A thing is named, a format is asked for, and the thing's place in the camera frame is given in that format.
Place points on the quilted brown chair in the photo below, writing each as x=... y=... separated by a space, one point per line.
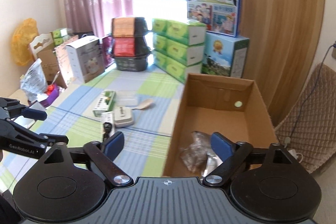
x=310 y=124

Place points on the white appliance box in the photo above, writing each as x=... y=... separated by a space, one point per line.
x=86 y=58

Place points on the green white medicine box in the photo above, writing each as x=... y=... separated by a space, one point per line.
x=104 y=103

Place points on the brown cardboard box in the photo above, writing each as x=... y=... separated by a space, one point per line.
x=230 y=106

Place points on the green tissue pack stack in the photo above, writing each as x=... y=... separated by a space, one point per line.
x=178 y=47

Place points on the clear plastic case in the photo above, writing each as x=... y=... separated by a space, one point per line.
x=126 y=98

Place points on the blue milk carton lower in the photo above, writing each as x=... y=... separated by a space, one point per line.
x=224 y=55

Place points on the white power strip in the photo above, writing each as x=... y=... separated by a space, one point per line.
x=298 y=156

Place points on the plaid tablecloth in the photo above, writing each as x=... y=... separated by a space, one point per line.
x=146 y=141

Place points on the clear bag with rings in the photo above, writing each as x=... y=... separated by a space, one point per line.
x=198 y=157

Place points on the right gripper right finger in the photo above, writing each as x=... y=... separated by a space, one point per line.
x=265 y=184

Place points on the stacked black food containers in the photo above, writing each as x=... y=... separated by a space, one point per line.
x=129 y=46

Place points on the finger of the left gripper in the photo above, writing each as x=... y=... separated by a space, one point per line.
x=34 y=114

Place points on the white printed plastic bag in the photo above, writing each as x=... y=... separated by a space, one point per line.
x=34 y=82

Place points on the white plug night light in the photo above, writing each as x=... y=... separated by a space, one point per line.
x=123 y=116

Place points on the wall power socket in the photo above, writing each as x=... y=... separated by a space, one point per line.
x=333 y=54

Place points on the white ointment box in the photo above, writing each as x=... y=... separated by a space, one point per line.
x=107 y=125

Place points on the brown printed cardboard carton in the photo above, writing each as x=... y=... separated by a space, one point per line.
x=64 y=61

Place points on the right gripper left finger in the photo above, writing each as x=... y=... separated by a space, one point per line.
x=66 y=184

